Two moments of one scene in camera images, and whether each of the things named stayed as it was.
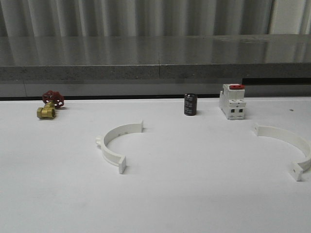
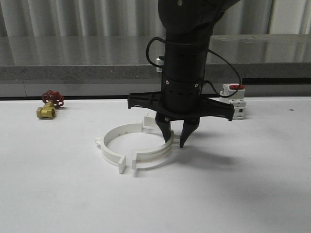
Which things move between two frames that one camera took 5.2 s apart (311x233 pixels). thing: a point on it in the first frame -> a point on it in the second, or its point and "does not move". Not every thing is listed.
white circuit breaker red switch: [232, 101] does not move
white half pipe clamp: [101, 141] does not move
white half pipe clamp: [298, 169] -> [146, 159]
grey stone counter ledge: [73, 58] does not move
